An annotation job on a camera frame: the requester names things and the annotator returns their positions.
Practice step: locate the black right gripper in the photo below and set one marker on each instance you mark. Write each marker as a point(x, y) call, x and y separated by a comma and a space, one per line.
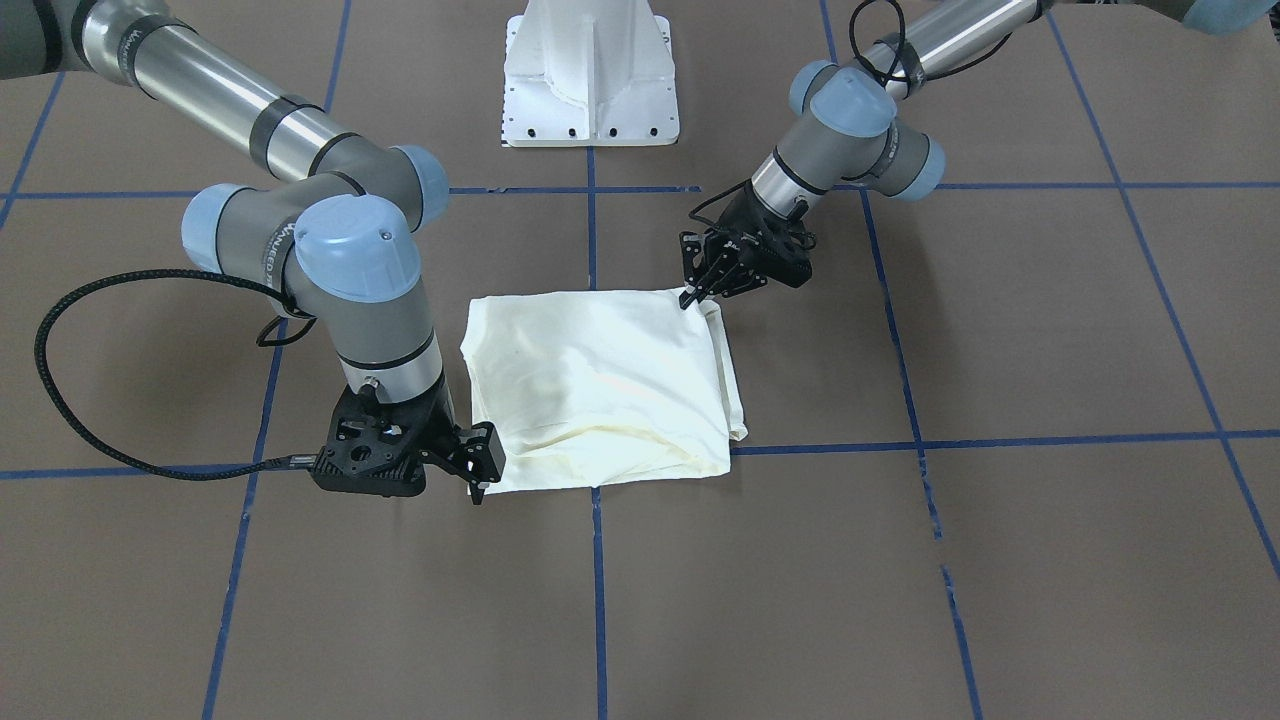
point(437, 428)

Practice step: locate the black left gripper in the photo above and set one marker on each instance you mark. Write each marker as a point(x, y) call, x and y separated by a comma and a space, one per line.
point(745, 217)

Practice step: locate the cream long-sleeve cat shirt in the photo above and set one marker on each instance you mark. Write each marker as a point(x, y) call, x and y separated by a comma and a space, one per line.
point(593, 388)

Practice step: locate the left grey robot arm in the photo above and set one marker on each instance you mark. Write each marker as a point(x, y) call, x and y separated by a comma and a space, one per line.
point(847, 130)

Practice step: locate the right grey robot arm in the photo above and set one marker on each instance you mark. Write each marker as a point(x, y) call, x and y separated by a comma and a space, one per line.
point(332, 244)

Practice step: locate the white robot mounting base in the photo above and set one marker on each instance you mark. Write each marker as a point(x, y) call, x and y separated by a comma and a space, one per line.
point(589, 73)

